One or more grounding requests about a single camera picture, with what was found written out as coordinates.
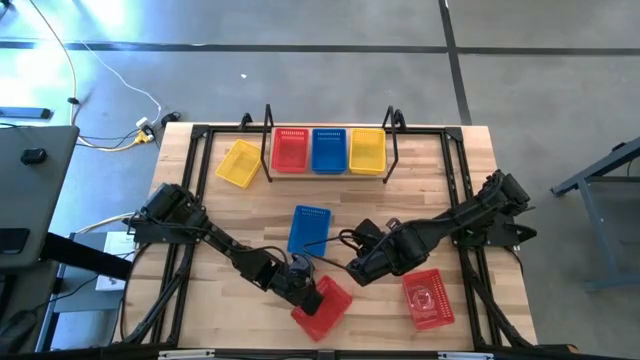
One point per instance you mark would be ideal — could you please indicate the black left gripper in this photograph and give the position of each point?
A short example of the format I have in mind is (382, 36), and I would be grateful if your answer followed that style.
(292, 287)

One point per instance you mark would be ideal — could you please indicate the grey desk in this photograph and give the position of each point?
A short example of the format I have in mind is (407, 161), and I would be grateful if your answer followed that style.
(45, 200)

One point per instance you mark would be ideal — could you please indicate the white power strip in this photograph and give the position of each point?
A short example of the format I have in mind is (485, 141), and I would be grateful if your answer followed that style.
(145, 127)

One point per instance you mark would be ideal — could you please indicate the black desk leg beam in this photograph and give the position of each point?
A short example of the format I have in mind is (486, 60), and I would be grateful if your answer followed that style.
(85, 255)

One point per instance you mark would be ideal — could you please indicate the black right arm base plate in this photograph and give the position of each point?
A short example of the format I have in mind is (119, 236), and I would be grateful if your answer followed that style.
(500, 230)

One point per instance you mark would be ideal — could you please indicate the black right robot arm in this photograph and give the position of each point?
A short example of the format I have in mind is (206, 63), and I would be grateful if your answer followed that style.
(450, 220)

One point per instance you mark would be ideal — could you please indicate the blue-grey metal table frame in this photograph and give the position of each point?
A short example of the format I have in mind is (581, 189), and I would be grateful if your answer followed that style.
(600, 165)

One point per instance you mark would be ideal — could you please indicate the dark flat pad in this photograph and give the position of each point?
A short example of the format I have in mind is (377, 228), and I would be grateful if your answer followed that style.
(14, 241)

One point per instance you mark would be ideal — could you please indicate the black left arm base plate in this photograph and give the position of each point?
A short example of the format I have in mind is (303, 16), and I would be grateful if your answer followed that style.
(150, 235)

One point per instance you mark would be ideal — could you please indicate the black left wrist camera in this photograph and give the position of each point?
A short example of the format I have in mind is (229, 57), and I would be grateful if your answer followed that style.
(301, 267)

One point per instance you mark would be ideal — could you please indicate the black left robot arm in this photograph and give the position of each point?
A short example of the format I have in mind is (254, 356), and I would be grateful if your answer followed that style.
(225, 242)

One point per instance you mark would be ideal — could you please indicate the red plastic slotted basket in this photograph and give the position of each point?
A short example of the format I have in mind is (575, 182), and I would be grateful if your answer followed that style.
(332, 307)
(290, 150)
(430, 300)

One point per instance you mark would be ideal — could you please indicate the black metal rig frame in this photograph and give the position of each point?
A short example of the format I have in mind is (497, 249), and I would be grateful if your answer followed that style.
(454, 133)

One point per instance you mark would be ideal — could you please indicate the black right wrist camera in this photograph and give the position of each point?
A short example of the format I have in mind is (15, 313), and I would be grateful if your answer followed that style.
(371, 230)

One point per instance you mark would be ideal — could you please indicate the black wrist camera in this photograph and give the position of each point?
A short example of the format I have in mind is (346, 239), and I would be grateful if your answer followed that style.
(301, 267)
(371, 230)

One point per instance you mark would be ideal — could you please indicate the black frame wooden shelf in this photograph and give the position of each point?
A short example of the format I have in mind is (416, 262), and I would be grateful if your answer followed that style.
(327, 176)

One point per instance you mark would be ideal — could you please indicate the white metal bracket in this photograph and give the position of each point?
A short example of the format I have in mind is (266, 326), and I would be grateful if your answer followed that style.
(465, 356)
(187, 354)

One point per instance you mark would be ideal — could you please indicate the yellow plastic slotted basket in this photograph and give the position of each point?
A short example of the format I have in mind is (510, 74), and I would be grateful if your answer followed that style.
(367, 152)
(239, 162)

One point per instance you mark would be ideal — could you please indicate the black computer mouse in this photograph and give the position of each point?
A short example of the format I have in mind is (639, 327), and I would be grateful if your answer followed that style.
(33, 156)

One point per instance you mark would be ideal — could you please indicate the blue plastic slotted basket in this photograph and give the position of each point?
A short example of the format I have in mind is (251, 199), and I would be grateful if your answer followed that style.
(309, 230)
(328, 152)

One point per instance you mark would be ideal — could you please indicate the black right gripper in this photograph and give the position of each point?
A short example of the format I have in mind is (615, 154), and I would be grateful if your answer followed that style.
(387, 257)

